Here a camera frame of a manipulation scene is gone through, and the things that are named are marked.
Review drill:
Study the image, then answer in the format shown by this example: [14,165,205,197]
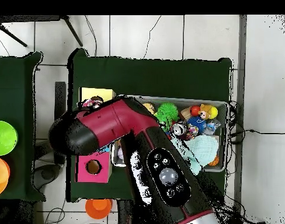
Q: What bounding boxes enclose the green plastic bowl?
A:
[0,120,19,156]

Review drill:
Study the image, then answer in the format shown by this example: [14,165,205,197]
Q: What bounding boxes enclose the black metal frame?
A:
[0,15,84,47]

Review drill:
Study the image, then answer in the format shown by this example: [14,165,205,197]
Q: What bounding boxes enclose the blue spiky rubber ball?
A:
[187,115,207,135]

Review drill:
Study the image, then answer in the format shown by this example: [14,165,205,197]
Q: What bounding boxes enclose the small brown teddy bear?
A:
[197,103,212,120]

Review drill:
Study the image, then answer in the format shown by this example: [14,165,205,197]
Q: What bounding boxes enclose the tan toy burger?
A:
[142,102,155,115]

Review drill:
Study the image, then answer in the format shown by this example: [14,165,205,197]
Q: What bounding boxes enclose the mint green waffle cloth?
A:
[172,134,220,176]

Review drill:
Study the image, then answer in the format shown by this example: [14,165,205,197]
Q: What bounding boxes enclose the black drink can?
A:
[171,122,187,137]

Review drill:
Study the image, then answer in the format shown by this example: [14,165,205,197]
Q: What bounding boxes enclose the dark green side tablecloth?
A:
[0,51,46,202]

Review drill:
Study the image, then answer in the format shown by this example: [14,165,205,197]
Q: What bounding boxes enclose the wooden box with three holes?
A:
[75,87,116,183]

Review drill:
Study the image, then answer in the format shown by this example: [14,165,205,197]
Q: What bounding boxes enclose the shallow wire mesh bin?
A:
[111,94,230,173]

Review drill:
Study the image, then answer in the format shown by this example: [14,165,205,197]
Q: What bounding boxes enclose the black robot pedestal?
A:
[116,199,136,224]

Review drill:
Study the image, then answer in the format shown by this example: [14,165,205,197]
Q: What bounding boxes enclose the green spiky rubber ball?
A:
[156,101,180,121]

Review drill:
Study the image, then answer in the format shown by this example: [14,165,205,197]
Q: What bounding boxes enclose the black power cable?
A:
[228,128,285,144]

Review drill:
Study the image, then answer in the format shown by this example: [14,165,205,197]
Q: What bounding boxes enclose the red orange ball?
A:
[189,104,201,117]

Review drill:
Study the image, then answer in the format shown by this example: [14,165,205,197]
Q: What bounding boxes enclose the orange plastic bowl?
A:
[85,198,113,220]
[0,154,11,198]

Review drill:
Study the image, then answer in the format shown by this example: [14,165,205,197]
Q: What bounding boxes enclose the plain yellow foam ball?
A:
[208,106,218,120]

